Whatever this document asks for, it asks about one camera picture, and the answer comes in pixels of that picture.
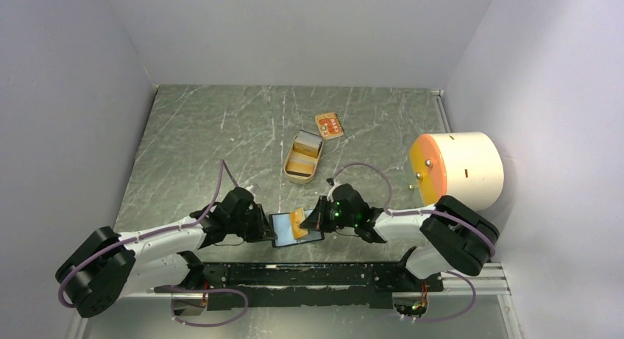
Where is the grey credit card stack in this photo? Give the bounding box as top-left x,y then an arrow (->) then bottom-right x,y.
293,130 -> 323,157

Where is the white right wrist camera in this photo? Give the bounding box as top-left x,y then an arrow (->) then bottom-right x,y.
327,178 -> 341,200

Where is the aluminium frame extrusion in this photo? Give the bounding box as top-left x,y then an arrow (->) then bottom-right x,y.
116,263 -> 511,299

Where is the beige oval tray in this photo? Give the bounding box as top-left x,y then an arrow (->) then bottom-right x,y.
283,139 -> 324,184

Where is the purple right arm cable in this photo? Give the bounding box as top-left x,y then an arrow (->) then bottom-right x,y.
331,162 -> 498,260

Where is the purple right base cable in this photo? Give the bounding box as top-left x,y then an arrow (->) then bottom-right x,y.
400,271 -> 478,324

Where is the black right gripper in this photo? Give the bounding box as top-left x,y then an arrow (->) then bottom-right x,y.
300,196 -> 357,233

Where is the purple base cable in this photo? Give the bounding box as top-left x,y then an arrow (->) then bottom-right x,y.
400,271 -> 478,324
160,287 -> 249,328

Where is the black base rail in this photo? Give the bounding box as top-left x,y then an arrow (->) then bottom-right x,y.
175,262 -> 444,309

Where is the black card holder wallet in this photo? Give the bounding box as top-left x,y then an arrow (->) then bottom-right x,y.
268,208 -> 325,248

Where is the cream cylinder orange face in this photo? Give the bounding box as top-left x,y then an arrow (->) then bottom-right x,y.
408,132 -> 504,211

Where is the orange patterned card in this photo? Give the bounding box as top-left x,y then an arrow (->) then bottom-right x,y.
315,113 -> 344,140

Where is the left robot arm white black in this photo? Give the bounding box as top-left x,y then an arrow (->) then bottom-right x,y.
54,187 -> 277,318

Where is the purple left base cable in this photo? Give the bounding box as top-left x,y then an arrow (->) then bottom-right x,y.
160,287 -> 249,328

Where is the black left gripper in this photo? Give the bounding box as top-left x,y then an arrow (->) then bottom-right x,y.
227,203 -> 277,243

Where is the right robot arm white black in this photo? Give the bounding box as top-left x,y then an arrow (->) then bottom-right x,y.
298,184 -> 500,290

